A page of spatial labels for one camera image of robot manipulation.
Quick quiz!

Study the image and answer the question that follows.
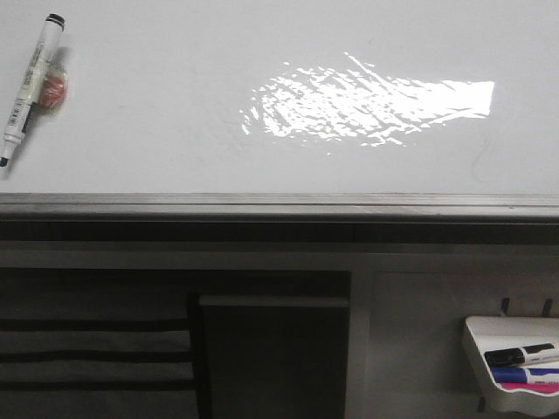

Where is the dark rectangular panel white top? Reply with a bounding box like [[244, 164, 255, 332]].
[[201, 295, 349, 418]]

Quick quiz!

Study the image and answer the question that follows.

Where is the white whiteboard with metal frame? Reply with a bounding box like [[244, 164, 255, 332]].
[[1, 1, 558, 222]]

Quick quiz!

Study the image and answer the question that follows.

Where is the grey black striped fabric organizer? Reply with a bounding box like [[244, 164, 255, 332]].
[[0, 300, 197, 419]]

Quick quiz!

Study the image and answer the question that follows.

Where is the white whiteboard marker black cap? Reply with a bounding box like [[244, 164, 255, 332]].
[[1, 13, 66, 168]]

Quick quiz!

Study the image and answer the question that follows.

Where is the blue capped marker in tray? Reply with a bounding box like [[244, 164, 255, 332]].
[[490, 367, 559, 385]]

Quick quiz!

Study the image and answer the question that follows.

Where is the right black wall hook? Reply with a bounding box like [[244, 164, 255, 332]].
[[541, 299, 554, 318]]

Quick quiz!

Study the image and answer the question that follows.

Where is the white cabinet frame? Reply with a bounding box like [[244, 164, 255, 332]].
[[1, 242, 558, 418]]

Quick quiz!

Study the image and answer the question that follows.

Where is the pink marker in tray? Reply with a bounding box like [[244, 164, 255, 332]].
[[499, 382, 559, 395]]

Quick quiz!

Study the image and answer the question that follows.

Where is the white plastic marker tray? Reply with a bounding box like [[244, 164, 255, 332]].
[[463, 316, 558, 417]]

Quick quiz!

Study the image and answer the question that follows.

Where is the black capped marker in tray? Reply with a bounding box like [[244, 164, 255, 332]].
[[484, 342, 558, 367]]

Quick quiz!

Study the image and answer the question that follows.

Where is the left black wall hook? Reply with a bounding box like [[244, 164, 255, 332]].
[[500, 298, 510, 317]]

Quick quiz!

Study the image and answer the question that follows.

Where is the black wall hook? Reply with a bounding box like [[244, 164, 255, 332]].
[[541, 299, 554, 318], [500, 298, 510, 317]]

